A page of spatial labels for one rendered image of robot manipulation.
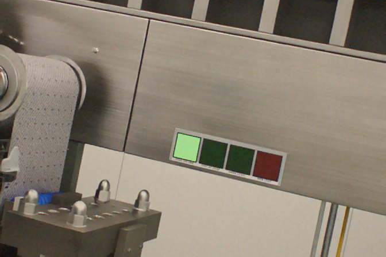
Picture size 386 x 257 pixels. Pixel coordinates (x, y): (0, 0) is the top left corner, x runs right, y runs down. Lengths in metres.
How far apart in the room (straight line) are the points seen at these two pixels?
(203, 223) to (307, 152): 2.55
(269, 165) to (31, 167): 0.48
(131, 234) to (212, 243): 2.61
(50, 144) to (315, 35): 0.60
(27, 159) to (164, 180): 2.67
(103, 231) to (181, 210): 2.72
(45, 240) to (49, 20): 0.60
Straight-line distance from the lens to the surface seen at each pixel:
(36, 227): 1.61
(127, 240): 1.72
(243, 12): 1.93
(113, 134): 1.93
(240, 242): 4.28
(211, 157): 1.84
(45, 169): 1.81
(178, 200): 4.35
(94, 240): 1.62
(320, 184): 1.80
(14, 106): 1.66
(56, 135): 1.82
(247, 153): 1.82
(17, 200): 1.65
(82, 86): 1.88
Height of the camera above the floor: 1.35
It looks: 3 degrees down
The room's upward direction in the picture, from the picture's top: 11 degrees clockwise
